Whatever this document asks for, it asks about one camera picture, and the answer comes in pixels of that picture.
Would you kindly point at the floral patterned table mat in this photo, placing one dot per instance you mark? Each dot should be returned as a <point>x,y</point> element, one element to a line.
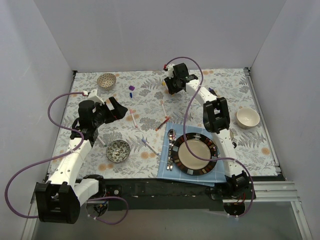
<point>253,147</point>

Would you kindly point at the leaf patterned bowl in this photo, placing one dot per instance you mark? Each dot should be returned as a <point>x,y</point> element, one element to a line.
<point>118,151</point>

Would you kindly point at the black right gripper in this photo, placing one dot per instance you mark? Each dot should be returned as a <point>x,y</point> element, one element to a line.
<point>172,84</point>

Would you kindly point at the pink capped white marker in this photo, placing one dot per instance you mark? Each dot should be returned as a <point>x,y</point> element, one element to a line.
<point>133,118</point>

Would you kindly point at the blue checked cloth napkin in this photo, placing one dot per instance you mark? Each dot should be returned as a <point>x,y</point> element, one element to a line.
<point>215,176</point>

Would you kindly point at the striped rim dinner plate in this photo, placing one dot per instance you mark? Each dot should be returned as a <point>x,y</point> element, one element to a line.
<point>195,154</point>

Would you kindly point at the peach capped white marker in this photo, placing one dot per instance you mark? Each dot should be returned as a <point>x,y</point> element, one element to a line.
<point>163,109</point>

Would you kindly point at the purple highlighter cap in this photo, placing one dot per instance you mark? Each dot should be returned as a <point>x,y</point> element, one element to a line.
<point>131,87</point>

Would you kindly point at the cream mug black handle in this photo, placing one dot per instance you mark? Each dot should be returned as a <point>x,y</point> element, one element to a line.
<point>232,137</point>

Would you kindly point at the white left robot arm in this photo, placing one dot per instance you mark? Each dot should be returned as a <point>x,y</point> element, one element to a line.
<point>60,198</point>

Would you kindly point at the black purple highlighter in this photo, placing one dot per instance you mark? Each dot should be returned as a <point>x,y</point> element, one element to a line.
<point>212,91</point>

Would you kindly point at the silver fork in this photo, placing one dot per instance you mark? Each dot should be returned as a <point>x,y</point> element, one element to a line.
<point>172,150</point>

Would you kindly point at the green tipped white marker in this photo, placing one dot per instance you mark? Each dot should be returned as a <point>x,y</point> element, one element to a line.
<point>101,141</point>

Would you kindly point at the lilac capped white marker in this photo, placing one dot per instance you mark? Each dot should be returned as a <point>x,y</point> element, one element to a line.
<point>149,146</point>

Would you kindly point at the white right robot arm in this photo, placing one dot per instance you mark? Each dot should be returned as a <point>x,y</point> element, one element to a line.
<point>216,120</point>

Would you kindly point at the plain cream bowl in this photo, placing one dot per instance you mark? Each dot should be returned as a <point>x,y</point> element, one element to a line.
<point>247,118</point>

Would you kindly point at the silver spoon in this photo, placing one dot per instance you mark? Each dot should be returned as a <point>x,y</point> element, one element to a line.
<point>170,142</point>

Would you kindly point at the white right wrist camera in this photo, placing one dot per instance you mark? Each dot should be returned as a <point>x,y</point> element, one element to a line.
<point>169,69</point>

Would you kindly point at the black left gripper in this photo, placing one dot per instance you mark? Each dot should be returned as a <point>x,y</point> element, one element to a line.
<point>109,110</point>

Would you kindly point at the red gel pen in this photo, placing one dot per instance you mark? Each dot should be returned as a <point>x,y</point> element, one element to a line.
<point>163,123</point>

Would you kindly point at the small patterned brown bowl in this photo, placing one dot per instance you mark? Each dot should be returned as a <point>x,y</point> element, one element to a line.
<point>106,80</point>

